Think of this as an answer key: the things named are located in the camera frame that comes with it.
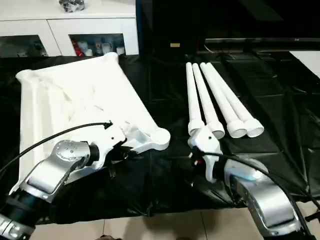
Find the small yellow label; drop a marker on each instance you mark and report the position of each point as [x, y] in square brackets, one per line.
[175, 45]

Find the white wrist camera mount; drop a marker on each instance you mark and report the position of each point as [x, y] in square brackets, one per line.
[206, 142]
[110, 140]

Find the black flat screen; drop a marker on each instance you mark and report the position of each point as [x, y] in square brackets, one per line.
[262, 43]

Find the white flat board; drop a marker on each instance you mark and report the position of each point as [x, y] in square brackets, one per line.
[307, 61]

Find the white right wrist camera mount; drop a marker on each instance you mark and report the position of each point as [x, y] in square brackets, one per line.
[206, 142]

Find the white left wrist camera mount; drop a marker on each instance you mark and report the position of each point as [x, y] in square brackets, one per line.
[110, 140]

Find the black mat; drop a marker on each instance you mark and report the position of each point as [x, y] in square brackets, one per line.
[162, 190]

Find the black and white bundle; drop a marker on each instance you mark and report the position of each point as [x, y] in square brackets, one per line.
[72, 5]

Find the white glass-door cabinet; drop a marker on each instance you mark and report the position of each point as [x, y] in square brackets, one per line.
[62, 27]

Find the white plastic table top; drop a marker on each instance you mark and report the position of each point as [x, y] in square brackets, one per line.
[75, 95]

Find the white plastic table leg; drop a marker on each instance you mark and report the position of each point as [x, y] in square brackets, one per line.
[220, 100]
[193, 100]
[203, 100]
[232, 100]

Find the black panel with blue edge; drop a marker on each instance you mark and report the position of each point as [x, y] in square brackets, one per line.
[162, 22]

